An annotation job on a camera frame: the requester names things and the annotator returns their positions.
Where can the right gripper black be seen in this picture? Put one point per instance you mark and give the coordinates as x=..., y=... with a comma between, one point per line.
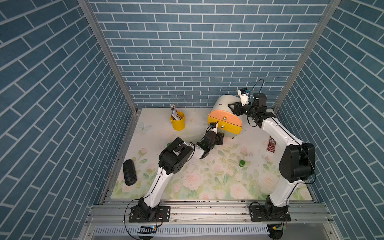
x=236, y=109

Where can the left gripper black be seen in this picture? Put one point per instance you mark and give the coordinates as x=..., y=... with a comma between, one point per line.
x=219, y=139

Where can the pink orange top drawer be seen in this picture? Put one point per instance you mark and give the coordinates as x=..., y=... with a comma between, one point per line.
x=226, y=116

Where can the yellow drawer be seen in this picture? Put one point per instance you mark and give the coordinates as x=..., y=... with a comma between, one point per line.
x=228, y=127

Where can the white round drawer cabinet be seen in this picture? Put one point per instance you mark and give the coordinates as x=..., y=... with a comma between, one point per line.
x=223, y=101

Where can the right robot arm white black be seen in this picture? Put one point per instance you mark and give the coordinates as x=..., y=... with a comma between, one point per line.
x=298, y=161

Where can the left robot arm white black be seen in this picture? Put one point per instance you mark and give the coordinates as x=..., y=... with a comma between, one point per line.
x=171, y=160

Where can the floral table mat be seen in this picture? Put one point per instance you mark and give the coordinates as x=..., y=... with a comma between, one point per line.
x=216, y=177

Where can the yellow pencil cup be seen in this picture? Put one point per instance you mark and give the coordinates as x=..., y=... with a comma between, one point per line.
x=178, y=125

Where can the pencils in cup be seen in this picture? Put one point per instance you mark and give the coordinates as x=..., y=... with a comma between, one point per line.
x=175, y=114

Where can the red small box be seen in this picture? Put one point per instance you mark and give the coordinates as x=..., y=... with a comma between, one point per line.
x=271, y=145

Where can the black oval case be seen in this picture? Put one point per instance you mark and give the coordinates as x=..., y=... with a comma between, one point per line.
x=129, y=172

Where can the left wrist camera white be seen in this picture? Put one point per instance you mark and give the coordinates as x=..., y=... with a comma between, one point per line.
x=214, y=127

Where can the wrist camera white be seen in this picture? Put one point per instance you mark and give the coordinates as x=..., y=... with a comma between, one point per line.
x=214, y=127
x=244, y=96

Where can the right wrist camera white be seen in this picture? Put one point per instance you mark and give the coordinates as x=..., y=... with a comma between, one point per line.
x=244, y=96

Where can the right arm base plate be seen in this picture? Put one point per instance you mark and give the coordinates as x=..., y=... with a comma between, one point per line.
x=258, y=214

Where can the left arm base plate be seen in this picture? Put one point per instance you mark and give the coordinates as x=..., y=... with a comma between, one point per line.
x=156, y=215

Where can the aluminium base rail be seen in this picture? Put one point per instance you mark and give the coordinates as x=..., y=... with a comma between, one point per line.
x=210, y=220

